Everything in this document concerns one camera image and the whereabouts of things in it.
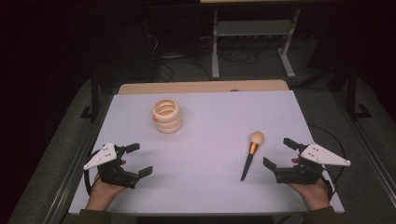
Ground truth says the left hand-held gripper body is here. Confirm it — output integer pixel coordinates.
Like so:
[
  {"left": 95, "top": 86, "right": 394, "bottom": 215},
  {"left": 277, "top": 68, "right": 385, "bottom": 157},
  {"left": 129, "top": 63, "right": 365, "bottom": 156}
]
[{"left": 83, "top": 142, "right": 140, "bottom": 189}]

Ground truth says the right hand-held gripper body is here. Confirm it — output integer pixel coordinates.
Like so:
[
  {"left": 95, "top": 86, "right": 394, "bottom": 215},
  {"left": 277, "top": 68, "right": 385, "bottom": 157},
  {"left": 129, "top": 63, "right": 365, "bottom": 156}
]
[{"left": 274, "top": 142, "right": 352, "bottom": 185}]

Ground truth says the makeup brush with black handle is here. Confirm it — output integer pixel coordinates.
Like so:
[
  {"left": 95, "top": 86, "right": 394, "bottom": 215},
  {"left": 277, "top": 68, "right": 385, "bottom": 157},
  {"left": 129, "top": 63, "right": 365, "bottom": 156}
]
[{"left": 240, "top": 131, "right": 265, "bottom": 182}]

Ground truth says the cream ribbed brush holder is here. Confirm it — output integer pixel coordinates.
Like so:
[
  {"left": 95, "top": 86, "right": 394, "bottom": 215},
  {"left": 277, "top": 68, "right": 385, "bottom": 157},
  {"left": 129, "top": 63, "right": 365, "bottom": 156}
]
[{"left": 151, "top": 98, "right": 184, "bottom": 135}]

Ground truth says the person's right hand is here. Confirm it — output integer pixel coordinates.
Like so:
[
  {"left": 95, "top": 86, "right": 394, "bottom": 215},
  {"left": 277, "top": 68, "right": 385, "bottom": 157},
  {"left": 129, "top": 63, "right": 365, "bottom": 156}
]
[{"left": 287, "top": 178, "right": 331, "bottom": 211}]

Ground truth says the person's left hand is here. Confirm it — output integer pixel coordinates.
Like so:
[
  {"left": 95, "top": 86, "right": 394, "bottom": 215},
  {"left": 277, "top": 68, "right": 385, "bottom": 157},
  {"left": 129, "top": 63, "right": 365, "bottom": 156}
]
[{"left": 85, "top": 173, "right": 128, "bottom": 213}]

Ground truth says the white table cover board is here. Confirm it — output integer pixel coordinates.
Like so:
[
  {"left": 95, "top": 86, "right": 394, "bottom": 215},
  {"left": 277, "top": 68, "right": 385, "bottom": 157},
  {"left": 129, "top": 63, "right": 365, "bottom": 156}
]
[{"left": 67, "top": 90, "right": 346, "bottom": 217}]

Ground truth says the black metal stand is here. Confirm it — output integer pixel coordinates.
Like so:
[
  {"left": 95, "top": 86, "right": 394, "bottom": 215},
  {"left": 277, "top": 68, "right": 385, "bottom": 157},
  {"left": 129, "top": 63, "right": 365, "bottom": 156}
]
[
  {"left": 346, "top": 66, "right": 374, "bottom": 121},
  {"left": 79, "top": 66, "right": 101, "bottom": 121}
]

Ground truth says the wooden table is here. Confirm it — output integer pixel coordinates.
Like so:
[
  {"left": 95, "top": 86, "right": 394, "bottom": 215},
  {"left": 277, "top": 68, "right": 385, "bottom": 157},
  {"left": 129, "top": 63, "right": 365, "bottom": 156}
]
[{"left": 118, "top": 79, "right": 290, "bottom": 95}]

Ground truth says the left hand-held gripper cable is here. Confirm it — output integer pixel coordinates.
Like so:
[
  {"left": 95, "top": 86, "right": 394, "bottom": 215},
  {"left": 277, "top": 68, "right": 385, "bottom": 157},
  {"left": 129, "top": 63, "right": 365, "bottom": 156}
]
[{"left": 83, "top": 168, "right": 94, "bottom": 196}]

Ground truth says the hand-held gripper cable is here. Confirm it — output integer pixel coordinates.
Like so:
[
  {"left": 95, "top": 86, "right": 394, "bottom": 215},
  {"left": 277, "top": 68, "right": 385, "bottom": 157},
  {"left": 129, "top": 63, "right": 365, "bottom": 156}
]
[
  {"left": 307, "top": 123, "right": 347, "bottom": 201},
  {"left": 83, "top": 168, "right": 94, "bottom": 196}
]

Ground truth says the right hand-held gripper cable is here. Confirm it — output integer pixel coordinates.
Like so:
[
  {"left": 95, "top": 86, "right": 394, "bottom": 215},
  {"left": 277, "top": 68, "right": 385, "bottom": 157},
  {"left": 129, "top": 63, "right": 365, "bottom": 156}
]
[{"left": 307, "top": 123, "right": 347, "bottom": 201}]

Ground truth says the black floor cable bundle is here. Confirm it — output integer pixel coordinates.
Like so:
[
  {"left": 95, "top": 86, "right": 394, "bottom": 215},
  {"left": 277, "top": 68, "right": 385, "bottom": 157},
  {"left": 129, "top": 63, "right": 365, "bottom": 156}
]
[{"left": 217, "top": 47, "right": 260, "bottom": 65}]

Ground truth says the white metal desk frame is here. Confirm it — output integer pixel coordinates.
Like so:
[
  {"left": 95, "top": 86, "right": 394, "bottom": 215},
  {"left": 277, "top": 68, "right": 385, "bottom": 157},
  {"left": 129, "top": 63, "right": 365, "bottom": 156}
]
[{"left": 210, "top": 8, "right": 303, "bottom": 80}]

